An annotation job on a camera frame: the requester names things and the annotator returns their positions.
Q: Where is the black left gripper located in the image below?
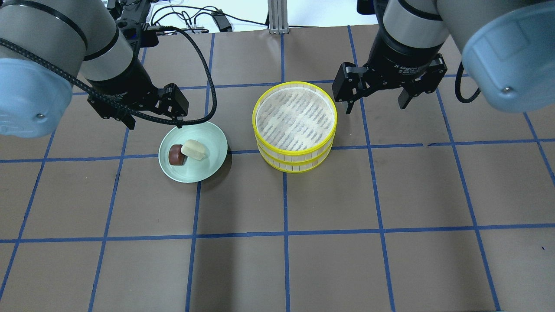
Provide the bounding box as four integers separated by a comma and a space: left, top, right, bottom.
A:
87, 61, 189, 130

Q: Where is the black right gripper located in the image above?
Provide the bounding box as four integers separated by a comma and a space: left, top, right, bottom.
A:
332, 33, 447, 115

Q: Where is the white steamed bun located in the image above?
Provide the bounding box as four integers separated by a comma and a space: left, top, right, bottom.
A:
180, 140, 208, 161

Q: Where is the yellow steamer layer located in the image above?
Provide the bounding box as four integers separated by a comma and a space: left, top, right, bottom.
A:
251, 81, 338, 156
256, 140, 333, 173

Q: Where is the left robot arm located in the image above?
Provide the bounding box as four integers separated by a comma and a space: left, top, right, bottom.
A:
0, 0, 189, 138

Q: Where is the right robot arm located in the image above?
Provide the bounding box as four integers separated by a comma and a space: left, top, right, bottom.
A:
332, 0, 555, 114

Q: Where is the brown chocolate bun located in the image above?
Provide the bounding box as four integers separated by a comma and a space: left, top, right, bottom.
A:
168, 144, 187, 166

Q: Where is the mint green plate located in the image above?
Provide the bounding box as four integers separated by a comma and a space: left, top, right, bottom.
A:
158, 122, 228, 182

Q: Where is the black power adapter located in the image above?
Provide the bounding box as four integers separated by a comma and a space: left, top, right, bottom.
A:
211, 12, 233, 33

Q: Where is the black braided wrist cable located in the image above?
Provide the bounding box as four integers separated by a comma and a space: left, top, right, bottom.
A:
0, 26, 217, 127

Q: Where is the aluminium frame post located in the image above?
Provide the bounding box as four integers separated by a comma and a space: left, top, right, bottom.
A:
268, 0, 290, 34

